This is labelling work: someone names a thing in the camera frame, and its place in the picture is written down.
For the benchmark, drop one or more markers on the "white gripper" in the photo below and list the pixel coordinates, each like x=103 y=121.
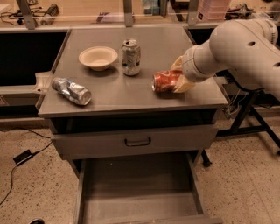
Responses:
x=189 y=67

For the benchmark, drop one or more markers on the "red coke can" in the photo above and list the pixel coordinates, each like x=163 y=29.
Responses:
x=165 y=81

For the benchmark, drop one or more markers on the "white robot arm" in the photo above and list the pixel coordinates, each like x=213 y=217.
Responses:
x=247 y=47

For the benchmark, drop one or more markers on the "white green upright can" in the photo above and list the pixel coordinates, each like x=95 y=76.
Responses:
x=131 y=56

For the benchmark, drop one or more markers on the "grey drawer cabinet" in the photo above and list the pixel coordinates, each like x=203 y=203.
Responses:
x=120 y=102

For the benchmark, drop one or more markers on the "crushed blue silver can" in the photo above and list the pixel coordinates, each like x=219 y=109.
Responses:
x=74 y=92

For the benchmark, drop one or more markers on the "open middle drawer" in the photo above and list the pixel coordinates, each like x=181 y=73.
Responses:
x=143 y=189

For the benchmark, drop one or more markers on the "closed top drawer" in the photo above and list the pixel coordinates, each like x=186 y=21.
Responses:
x=129 y=142

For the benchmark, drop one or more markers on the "pink plastic container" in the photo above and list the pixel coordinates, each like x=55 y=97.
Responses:
x=212 y=9

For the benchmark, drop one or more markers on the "white paper bowl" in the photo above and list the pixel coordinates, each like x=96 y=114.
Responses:
x=98 y=58

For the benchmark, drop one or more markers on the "dark coiled tool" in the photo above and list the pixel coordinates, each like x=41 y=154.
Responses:
x=51 y=13

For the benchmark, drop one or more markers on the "black power adapter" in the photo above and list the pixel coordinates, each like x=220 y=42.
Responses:
x=23 y=157

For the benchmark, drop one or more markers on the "black object on floor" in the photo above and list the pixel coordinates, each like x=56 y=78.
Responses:
x=37 y=221

